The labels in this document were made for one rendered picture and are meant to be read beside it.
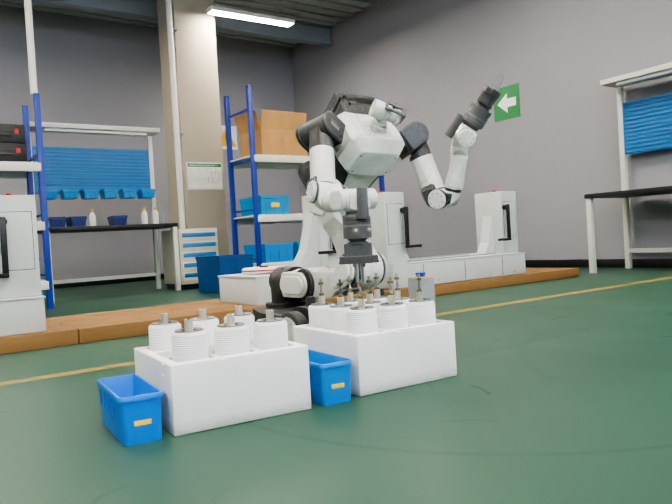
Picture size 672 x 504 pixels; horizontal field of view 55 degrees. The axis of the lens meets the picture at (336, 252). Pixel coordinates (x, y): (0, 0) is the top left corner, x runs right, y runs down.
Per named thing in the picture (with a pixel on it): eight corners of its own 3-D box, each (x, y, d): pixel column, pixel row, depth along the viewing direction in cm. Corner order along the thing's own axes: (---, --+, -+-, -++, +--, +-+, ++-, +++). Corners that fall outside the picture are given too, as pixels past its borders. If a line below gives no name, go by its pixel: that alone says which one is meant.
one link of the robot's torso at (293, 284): (279, 299, 294) (278, 270, 294) (316, 295, 305) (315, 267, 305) (304, 301, 277) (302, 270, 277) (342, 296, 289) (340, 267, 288)
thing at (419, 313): (443, 354, 214) (440, 299, 214) (422, 359, 209) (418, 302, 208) (423, 351, 222) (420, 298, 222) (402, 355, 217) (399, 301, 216)
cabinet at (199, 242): (164, 288, 780) (161, 231, 778) (201, 285, 807) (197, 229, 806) (183, 290, 733) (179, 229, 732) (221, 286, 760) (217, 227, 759)
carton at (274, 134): (234, 161, 757) (231, 117, 756) (284, 162, 801) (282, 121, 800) (259, 154, 715) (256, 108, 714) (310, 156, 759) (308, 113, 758)
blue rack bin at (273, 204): (239, 217, 755) (238, 199, 755) (268, 216, 778) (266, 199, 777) (261, 214, 715) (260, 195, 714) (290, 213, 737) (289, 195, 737)
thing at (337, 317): (346, 365, 206) (343, 308, 205) (323, 362, 212) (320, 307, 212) (364, 359, 213) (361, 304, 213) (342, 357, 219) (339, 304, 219)
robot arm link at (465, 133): (489, 125, 241) (472, 151, 244) (483, 121, 251) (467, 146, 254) (463, 110, 239) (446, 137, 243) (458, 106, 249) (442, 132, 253)
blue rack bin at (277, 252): (244, 263, 755) (242, 245, 754) (272, 261, 777) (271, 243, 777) (265, 263, 714) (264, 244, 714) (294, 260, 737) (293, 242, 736)
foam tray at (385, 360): (295, 377, 225) (292, 326, 225) (385, 360, 246) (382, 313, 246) (360, 397, 192) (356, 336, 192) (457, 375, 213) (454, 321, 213)
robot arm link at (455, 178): (460, 165, 246) (450, 213, 252) (472, 163, 254) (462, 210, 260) (436, 158, 251) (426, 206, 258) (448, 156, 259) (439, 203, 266)
